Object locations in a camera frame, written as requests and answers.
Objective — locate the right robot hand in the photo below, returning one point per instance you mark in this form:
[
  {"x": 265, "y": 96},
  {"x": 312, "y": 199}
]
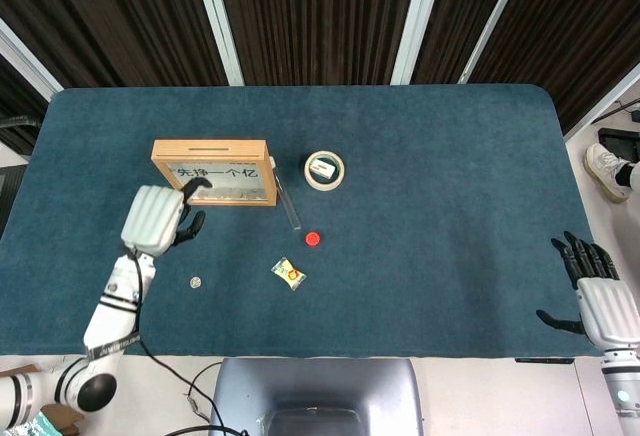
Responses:
[{"x": 612, "y": 311}]

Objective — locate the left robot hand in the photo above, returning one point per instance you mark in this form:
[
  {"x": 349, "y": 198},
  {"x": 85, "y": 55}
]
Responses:
[{"x": 150, "y": 218}]

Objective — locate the silver coin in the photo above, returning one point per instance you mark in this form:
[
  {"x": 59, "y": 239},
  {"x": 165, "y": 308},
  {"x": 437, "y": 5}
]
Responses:
[{"x": 195, "y": 282}]

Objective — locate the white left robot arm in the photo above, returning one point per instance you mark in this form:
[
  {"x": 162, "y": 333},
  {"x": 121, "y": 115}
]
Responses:
[{"x": 112, "y": 316}]

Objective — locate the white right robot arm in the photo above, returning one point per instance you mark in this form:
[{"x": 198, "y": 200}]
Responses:
[{"x": 622, "y": 386}]

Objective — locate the black table control panel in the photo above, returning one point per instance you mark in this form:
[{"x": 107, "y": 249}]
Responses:
[{"x": 545, "y": 360}]

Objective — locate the white sneaker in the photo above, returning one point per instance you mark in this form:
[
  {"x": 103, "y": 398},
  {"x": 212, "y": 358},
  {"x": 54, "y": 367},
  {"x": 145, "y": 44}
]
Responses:
[{"x": 605, "y": 171}]

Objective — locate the clear glass test tube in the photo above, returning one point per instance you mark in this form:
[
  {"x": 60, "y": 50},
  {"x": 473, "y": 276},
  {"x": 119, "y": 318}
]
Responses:
[{"x": 290, "y": 208}]

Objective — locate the lion print candy packet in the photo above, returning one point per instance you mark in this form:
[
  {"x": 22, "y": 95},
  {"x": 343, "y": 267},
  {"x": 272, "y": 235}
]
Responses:
[{"x": 289, "y": 274}]

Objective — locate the small red plastic cap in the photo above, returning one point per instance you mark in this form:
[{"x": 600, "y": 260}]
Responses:
[{"x": 313, "y": 239}]

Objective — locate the black floor device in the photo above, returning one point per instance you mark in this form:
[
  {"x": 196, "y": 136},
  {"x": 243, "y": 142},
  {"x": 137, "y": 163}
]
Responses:
[{"x": 622, "y": 142}]

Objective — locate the beige masking tape roll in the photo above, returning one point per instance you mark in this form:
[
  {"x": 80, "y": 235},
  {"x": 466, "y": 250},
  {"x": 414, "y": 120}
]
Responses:
[{"x": 324, "y": 186}]

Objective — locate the small white green box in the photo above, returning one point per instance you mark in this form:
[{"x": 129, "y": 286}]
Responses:
[{"x": 322, "y": 170}]

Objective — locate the teal velvet table cloth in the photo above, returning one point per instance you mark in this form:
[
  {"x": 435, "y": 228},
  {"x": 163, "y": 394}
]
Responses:
[{"x": 425, "y": 206}]

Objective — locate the grey robot torso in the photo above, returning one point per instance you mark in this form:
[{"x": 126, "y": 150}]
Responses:
[{"x": 315, "y": 391}]

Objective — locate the teal plastic bag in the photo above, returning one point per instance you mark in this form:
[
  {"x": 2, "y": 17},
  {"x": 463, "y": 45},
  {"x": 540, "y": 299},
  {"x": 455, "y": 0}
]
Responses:
[{"x": 35, "y": 428}]

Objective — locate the wooden coin box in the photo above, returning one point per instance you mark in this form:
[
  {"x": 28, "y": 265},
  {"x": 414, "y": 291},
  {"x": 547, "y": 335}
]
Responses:
[{"x": 210, "y": 148}]

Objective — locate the white partition post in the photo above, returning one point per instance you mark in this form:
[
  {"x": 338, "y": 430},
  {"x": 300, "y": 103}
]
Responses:
[
  {"x": 215, "y": 16},
  {"x": 417, "y": 21},
  {"x": 492, "y": 21},
  {"x": 30, "y": 66}
]

